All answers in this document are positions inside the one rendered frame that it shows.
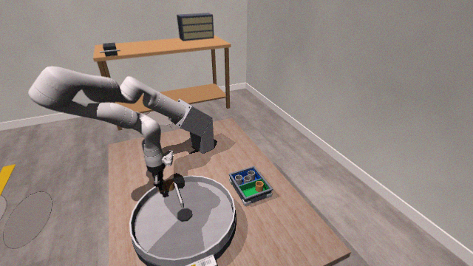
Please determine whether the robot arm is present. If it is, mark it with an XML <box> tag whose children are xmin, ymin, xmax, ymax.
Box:
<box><xmin>29</xmin><ymin>66</ymin><xmax>186</xmax><ymax>167</ymax></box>

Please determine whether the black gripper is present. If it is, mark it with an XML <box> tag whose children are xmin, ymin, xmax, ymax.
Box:
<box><xmin>146</xmin><ymin>163</ymin><xmax>166</xmax><ymax>191</ymax></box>

